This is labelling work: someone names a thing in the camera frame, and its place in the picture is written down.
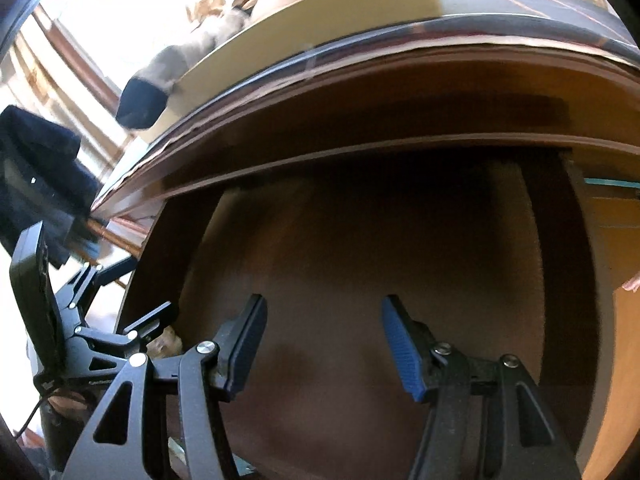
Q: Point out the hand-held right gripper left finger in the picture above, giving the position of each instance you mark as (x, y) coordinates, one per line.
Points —
(245, 350)

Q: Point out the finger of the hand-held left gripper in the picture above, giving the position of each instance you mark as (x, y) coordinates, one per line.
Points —
(92, 280)
(150, 322)

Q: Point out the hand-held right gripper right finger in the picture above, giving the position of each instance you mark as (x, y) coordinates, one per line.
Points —
(405, 355)

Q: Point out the beige cloth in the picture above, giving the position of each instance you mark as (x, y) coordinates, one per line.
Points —
(165, 345)

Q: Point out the large wooden drawer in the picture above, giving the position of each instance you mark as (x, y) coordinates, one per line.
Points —
(350, 260)

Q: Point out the grey sock with black toe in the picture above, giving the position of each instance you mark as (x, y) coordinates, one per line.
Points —
(190, 50)

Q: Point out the person's left hand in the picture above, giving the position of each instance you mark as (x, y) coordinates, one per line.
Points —
(65, 402)

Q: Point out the black coat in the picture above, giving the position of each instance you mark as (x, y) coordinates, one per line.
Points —
(40, 160)

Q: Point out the wood framed window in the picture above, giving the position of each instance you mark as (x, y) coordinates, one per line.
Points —
(90, 75)

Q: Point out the dark wooden desk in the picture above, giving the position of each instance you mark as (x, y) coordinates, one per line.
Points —
(400, 110)

